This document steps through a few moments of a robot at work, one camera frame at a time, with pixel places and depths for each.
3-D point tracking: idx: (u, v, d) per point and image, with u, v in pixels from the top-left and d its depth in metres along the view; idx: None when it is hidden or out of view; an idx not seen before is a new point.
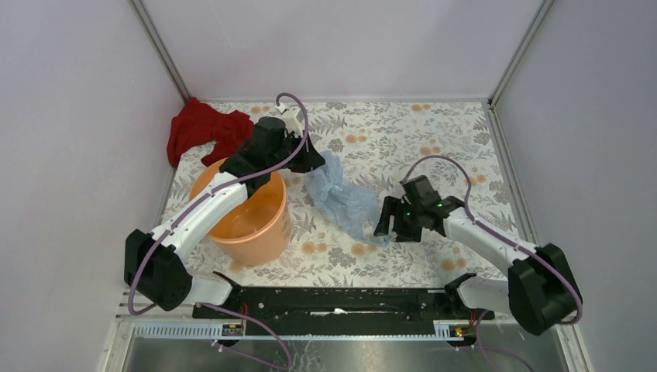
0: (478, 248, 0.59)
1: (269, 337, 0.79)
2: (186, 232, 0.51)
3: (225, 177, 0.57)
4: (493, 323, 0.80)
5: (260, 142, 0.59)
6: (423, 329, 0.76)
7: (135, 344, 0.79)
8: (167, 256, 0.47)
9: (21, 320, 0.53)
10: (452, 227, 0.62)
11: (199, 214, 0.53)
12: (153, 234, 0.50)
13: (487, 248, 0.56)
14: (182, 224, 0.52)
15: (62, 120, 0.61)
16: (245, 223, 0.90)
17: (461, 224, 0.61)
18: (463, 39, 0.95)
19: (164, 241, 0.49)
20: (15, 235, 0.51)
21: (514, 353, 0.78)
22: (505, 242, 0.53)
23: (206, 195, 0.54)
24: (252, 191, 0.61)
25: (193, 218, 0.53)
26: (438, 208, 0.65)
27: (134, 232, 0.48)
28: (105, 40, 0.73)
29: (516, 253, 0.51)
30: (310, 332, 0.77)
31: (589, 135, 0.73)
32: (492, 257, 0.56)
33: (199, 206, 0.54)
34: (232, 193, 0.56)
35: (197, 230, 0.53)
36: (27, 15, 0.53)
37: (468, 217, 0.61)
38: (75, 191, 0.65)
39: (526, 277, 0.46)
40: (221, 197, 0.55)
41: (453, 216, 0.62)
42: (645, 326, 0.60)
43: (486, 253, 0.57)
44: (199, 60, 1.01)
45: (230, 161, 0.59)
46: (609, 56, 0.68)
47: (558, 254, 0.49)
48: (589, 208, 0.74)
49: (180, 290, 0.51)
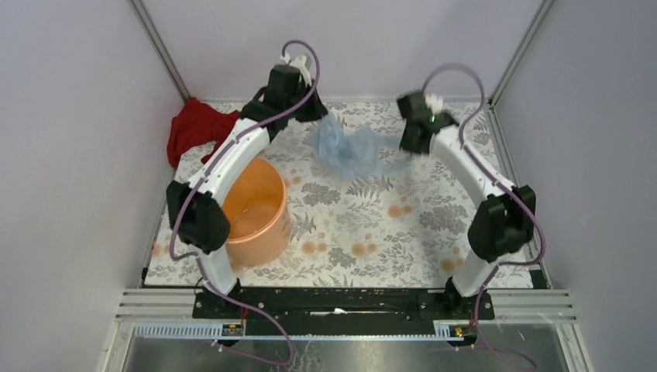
0: (455, 170, 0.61)
1: (280, 337, 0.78)
2: (219, 178, 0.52)
3: (245, 124, 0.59)
4: (494, 322, 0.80)
5: (277, 87, 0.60)
6: (422, 329, 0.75)
7: (135, 344, 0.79)
8: (207, 201, 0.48)
9: (20, 322, 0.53)
10: (438, 144, 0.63)
11: (228, 160, 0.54)
12: (190, 182, 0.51)
13: (466, 174, 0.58)
14: (214, 171, 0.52)
15: (62, 121, 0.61)
16: (246, 222, 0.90)
17: (449, 142, 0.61)
18: (463, 39, 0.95)
19: (201, 189, 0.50)
20: (14, 237, 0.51)
21: (516, 349, 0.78)
22: (484, 173, 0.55)
23: (232, 143, 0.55)
24: (273, 135, 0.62)
25: (224, 166, 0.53)
26: (431, 123, 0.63)
27: (172, 183, 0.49)
28: (105, 40, 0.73)
29: (489, 187, 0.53)
30: (310, 332, 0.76)
31: (589, 135, 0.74)
32: (468, 182, 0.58)
33: (228, 153, 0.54)
34: (256, 138, 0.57)
35: (229, 177, 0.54)
36: (27, 15, 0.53)
37: (458, 139, 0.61)
38: (75, 191, 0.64)
39: (494, 210, 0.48)
40: (245, 143, 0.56)
41: (443, 135, 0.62)
42: (644, 325, 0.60)
43: (466, 184, 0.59)
44: (199, 60, 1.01)
45: (249, 106, 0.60)
46: (610, 56, 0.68)
47: (528, 191, 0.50)
48: (589, 209, 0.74)
49: (226, 232, 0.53)
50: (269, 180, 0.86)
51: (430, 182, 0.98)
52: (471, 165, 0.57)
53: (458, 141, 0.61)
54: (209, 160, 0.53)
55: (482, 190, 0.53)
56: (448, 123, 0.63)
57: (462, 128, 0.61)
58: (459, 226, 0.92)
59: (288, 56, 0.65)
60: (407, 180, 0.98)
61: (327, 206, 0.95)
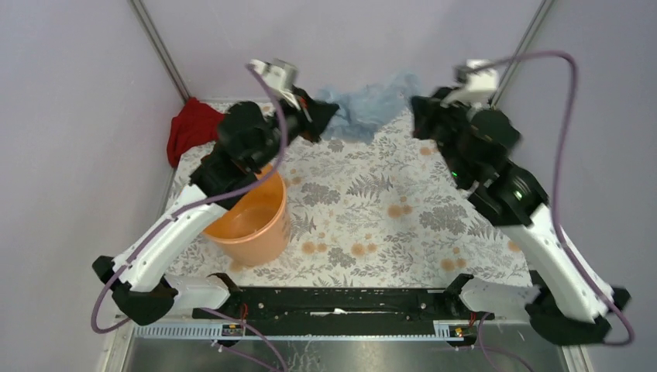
0: (534, 259, 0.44)
1: (256, 337, 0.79)
2: (144, 266, 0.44)
3: (194, 193, 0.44)
4: (491, 323, 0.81)
5: (234, 140, 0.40)
6: (422, 328, 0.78)
7: (135, 344, 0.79)
8: (123, 293, 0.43)
9: (20, 322, 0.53)
10: (522, 233, 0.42)
11: (159, 243, 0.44)
12: (115, 263, 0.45)
13: (558, 275, 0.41)
14: (141, 256, 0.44)
15: (62, 122, 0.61)
16: (246, 221, 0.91)
17: (544, 242, 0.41)
18: (463, 39, 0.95)
19: (122, 277, 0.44)
20: (13, 237, 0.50)
21: (514, 354, 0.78)
22: (588, 284, 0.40)
23: (167, 221, 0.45)
24: (236, 204, 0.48)
25: (153, 251, 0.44)
26: (513, 194, 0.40)
27: (96, 260, 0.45)
28: (104, 39, 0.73)
29: (593, 302, 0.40)
30: (310, 332, 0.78)
31: (589, 134, 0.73)
32: (560, 282, 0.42)
33: (160, 235, 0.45)
34: (199, 215, 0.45)
35: (163, 258, 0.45)
36: (27, 15, 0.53)
37: (555, 232, 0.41)
38: (75, 191, 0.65)
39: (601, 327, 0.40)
40: (184, 222, 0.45)
41: (535, 227, 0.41)
42: (645, 326, 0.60)
43: (550, 279, 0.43)
44: (199, 60, 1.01)
45: (207, 164, 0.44)
46: (610, 56, 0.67)
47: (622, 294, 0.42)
48: (589, 209, 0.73)
49: (161, 308, 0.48)
50: (268, 180, 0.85)
51: (430, 182, 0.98)
52: (566, 266, 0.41)
53: (554, 235, 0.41)
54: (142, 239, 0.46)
55: (583, 307, 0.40)
56: (534, 205, 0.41)
57: (562, 223, 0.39)
58: (459, 226, 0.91)
59: (259, 66, 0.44)
60: (407, 180, 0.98)
61: (327, 206, 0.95)
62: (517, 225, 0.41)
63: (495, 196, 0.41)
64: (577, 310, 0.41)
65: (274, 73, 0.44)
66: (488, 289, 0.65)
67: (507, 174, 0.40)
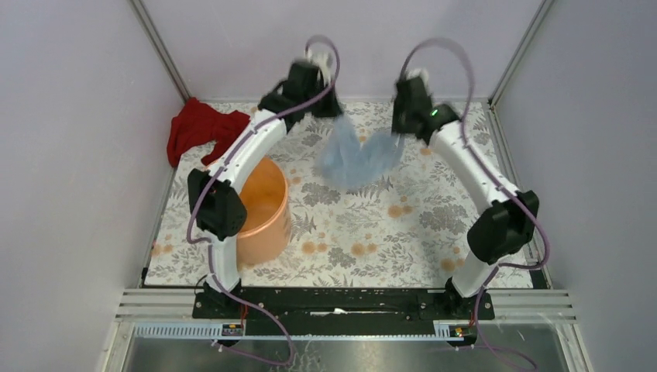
0: (455, 167, 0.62)
1: (280, 338, 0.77)
2: (237, 167, 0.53)
3: (264, 114, 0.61)
4: (495, 322, 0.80)
5: (297, 79, 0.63)
6: (423, 329, 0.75)
7: (135, 344, 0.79)
8: (225, 189, 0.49)
9: (21, 322, 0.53)
10: (442, 142, 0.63)
11: (247, 149, 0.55)
12: (210, 170, 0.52)
13: (469, 177, 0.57)
14: (233, 161, 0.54)
15: (62, 122, 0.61)
16: (245, 219, 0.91)
17: (482, 183, 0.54)
18: (463, 39, 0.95)
19: (220, 177, 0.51)
20: (14, 237, 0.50)
21: (516, 350, 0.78)
22: (489, 178, 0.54)
23: (252, 134, 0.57)
24: (290, 125, 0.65)
25: (242, 157, 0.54)
26: (431, 115, 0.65)
27: (194, 169, 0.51)
28: (105, 40, 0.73)
29: (493, 192, 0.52)
30: (310, 332, 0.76)
31: (589, 135, 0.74)
32: (469, 184, 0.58)
33: (245, 142, 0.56)
34: (273, 129, 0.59)
35: (247, 165, 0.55)
36: (27, 15, 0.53)
37: (461, 138, 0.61)
38: (75, 191, 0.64)
39: (498, 217, 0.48)
40: (264, 133, 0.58)
41: (445, 132, 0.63)
42: (644, 326, 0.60)
43: (468, 184, 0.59)
44: (199, 60, 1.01)
45: (267, 98, 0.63)
46: (610, 56, 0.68)
47: (532, 198, 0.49)
48: (589, 210, 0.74)
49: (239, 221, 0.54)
50: (270, 177, 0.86)
51: (429, 183, 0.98)
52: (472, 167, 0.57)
53: (460, 140, 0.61)
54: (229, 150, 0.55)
55: (485, 193, 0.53)
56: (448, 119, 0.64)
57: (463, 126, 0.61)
58: (459, 226, 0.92)
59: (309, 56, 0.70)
60: (407, 180, 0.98)
61: (326, 206, 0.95)
62: (433, 132, 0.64)
63: (417, 112, 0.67)
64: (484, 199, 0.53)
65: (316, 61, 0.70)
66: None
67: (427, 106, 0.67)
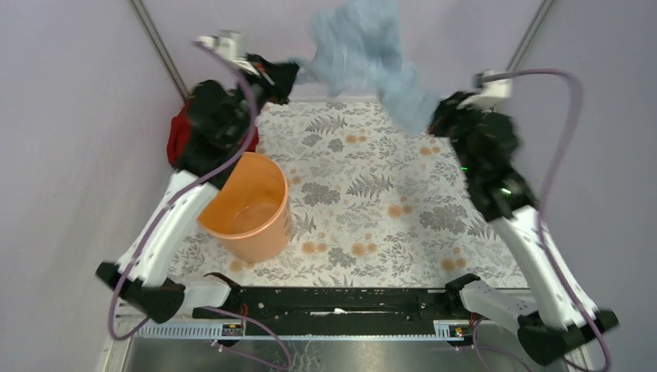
0: (517, 257, 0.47)
1: (268, 338, 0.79)
2: (150, 257, 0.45)
3: (182, 178, 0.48)
4: (492, 323, 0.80)
5: (211, 105, 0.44)
6: (423, 329, 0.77)
7: (135, 344, 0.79)
8: (133, 293, 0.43)
9: (21, 321, 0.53)
10: (512, 235, 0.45)
11: (160, 234, 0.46)
12: (122, 262, 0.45)
13: (537, 280, 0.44)
14: (146, 250, 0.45)
15: (63, 122, 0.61)
16: (245, 218, 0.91)
17: (522, 237, 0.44)
18: (462, 39, 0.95)
19: (130, 274, 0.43)
20: (15, 235, 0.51)
21: (512, 353, 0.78)
22: (568, 294, 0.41)
23: (165, 209, 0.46)
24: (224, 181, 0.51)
25: (155, 242, 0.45)
26: (500, 190, 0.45)
27: (103, 265, 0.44)
28: (105, 40, 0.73)
29: (569, 310, 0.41)
30: (310, 332, 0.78)
31: (589, 135, 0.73)
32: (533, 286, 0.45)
33: (159, 225, 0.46)
34: (193, 199, 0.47)
35: (165, 253, 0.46)
36: (28, 15, 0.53)
37: (538, 232, 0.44)
38: (76, 190, 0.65)
39: (571, 340, 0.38)
40: (180, 208, 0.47)
41: (519, 223, 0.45)
42: (645, 326, 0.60)
43: (532, 286, 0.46)
44: (199, 60, 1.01)
45: (186, 153, 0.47)
46: (610, 56, 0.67)
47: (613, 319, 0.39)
48: (589, 209, 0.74)
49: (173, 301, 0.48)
50: (269, 177, 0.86)
51: (429, 182, 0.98)
52: (543, 266, 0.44)
53: (535, 235, 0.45)
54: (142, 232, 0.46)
55: (559, 313, 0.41)
56: (521, 203, 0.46)
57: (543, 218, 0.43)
58: (459, 226, 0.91)
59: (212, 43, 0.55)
60: (407, 180, 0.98)
61: (327, 206, 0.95)
62: (500, 217, 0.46)
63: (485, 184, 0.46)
64: (555, 315, 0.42)
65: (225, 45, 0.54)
66: (488, 292, 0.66)
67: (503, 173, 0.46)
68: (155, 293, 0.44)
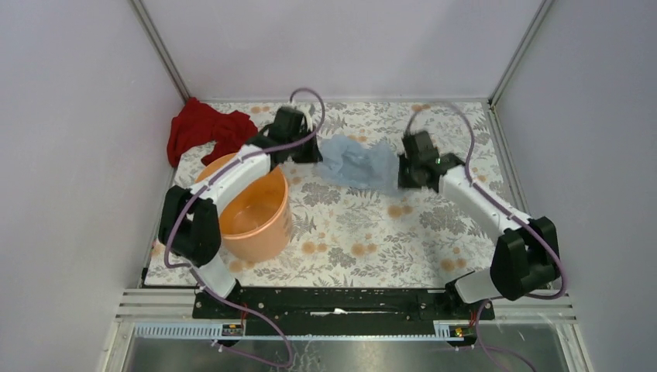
0: (459, 200, 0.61)
1: (276, 338, 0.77)
2: (221, 189, 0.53)
3: (250, 148, 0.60)
4: (493, 323, 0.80)
5: (283, 124, 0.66)
6: (423, 329, 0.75)
7: (135, 344, 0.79)
8: (204, 206, 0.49)
9: (22, 321, 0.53)
10: (448, 185, 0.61)
11: (232, 175, 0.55)
12: (191, 189, 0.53)
13: (476, 208, 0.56)
14: (217, 183, 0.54)
15: (62, 122, 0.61)
16: (245, 218, 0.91)
17: (456, 183, 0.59)
18: (463, 39, 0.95)
19: (202, 195, 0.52)
20: (15, 236, 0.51)
21: (514, 351, 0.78)
22: (500, 210, 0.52)
23: (237, 162, 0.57)
24: (273, 164, 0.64)
25: (226, 180, 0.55)
26: (435, 161, 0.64)
27: (172, 188, 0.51)
28: (105, 40, 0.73)
29: (503, 220, 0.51)
30: (310, 332, 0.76)
31: (589, 136, 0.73)
32: (474, 212, 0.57)
33: (231, 170, 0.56)
34: (259, 163, 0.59)
35: (230, 191, 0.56)
36: (27, 15, 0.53)
37: (466, 178, 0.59)
38: (75, 191, 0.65)
39: (514, 245, 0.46)
40: (249, 164, 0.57)
41: (452, 176, 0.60)
42: (645, 326, 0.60)
43: (477, 218, 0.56)
44: (199, 60, 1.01)
45: (257, 137, 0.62)
46: (610, 56, 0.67)
47: (548, 226, 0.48)
48: (589, 210, 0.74)
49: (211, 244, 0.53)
50: (270, 177, 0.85)
51: None
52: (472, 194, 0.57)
53: (466, 179, 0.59)
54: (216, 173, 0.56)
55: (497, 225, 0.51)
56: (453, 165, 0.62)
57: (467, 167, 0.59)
58: (459, 226, 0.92)
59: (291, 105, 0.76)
60: None
61: (326, 206, 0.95)
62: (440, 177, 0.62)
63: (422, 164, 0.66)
64: (496, 230, 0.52)
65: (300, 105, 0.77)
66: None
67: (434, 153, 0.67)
68: None
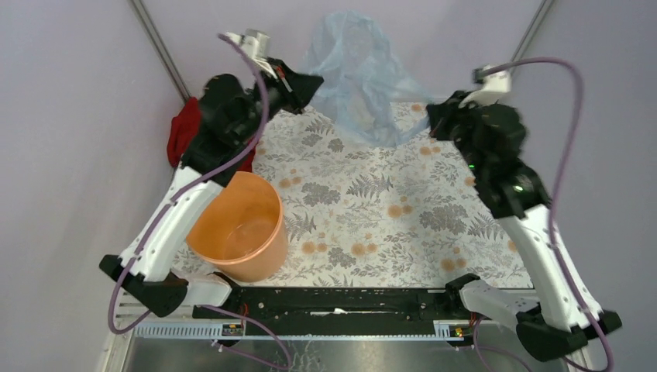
0: (523, 251, 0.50)
1: (268, 337, 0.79)
2: (153, 256, 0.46)
3: (187, 174, 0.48)
4: (493, 322, 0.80)
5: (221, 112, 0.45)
6: (423, 329, 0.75)
7: (136, 344, 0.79)
8: (137, 285, 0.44)
9: (21, 322, 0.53)
10: (515, 228, 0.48)
11: (165, 231, 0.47)
12: (123, 259, 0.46)
13: (545, 280, 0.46)
14: (148, 246, 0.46)
15: (63, 121, 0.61)
16: (238, 242, 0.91)
17: (533, 238, 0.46)
18: (464, 39, 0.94)
19: (132, 270, 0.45)
20: (15, 233, 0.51)
21: (514, 352, 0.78)
22: (573, 294, 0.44)
23: (168, 207, 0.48)
24: (226, 180, 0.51)
25: (158, 239, 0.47)
26: (513, 188, 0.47)
27: (104, 261, 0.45)
28: (105, 39, 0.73)
29: (575, 311, 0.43)
30: (310, 332, 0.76)
31: (589, 135, 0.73)
32: (543, 285, 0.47)
33: (162, 222, 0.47)
34: (197, 195, 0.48)
35: (169, 249, 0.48)
36: (29, 15, 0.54)
37: (548, 232, 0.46)
38: (76, 188, 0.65)
39: (573, 343, 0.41)
40: (184, 204, 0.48)
41: (530, 221, 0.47)
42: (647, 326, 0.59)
43: (540, 286, 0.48)
44: (199, 60, 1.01)
45: (191, 145, 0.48)
46: (610, 56, 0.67)
47: (616, 322, 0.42)
48: (589, 209, 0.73)
49: (173, 298, 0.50)
50: (263, 196, 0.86)
51: (430, 183, 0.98)
52: (549, 263, 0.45)
53: (546, 235, 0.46)
54: (144, 231, 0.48)
55: (565, 315, 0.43)
56: (534, 202, 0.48)
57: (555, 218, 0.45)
58: (459, 226, 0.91)
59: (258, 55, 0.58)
60: (407, 180, 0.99)
61: (327, 206, 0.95)
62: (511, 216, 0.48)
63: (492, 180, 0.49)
64: (559, 315, 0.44)
65: (247, 43, 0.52)
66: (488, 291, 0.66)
67: (512, 173, 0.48)
68: (154, 287, 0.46)
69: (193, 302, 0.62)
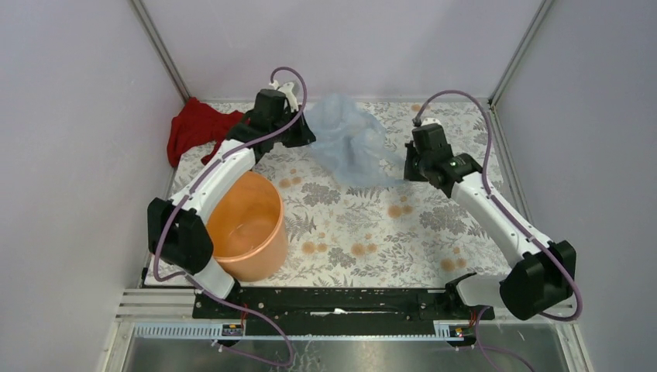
0: (476, 215, 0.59)
1: (277, 337, 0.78)
2: (203, 196, 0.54)
3: (232, 144, 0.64)
4: (493, 322, 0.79)
5: (264, 110, 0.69)
6: (423, 329, 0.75)
7: (135, 344, 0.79)
8: (189, 218, 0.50)
9: (21, 322, 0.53)
10: (462, 194, 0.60)
11: (213, 179, 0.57)
12: (174, 200, 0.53)
13: (497, 229, 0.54)
14: (199, 190, 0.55)
15: (62, 121, 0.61)
16: (238, 241, 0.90)
17: (474, 194, 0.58)
18: (463, 39, 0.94)
19: (184, 206, 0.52)
20: (15, 232, 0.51)
21: (514, 352, 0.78)
22: (518, 229, 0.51)
23: (219, 162, 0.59)
24: (259, 155, 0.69)
25: (207, 185, 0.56)
26: (449, 166, 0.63)
27: (156, 201, 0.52)
28: (105, 39, 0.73)
29: (525, 245, 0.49)
30: (310, 332, 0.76)
31: (589, 136, 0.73)
32: (497, 235, 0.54)
33: (213, 172, 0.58)
34: (242, 156, 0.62)
35: (214, 195, 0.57)
36: (28, 14, 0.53)
37: (483, 188, 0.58)
38: (75, 189, 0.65)
39: (531, 270, 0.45)
40: (232, 161, 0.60)
41: (468, 184, 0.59)
42: (646, 326, 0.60)
43: (496, 237, 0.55)
44: (199, 60, 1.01)
45: (235, 130, 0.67)
46: (610, 56, 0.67)
47: (569, 251, 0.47)
48: (588, 209, 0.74)
49: (206, 255, 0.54)
50: (264, 195, 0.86)
51: (429, 183, 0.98)
52: (494, 211, 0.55)
53: (483, 191, 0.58)
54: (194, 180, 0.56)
55: (517, 246, 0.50)
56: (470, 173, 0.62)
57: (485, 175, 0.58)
58: (459, 226, 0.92)
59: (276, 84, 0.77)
60: (407, 180, 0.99)
61: (327, 206, 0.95)
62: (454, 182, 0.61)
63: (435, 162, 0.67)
64: (514, 252, 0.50)
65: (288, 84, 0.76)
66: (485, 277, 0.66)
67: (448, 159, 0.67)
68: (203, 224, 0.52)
69: (202, 284, 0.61)
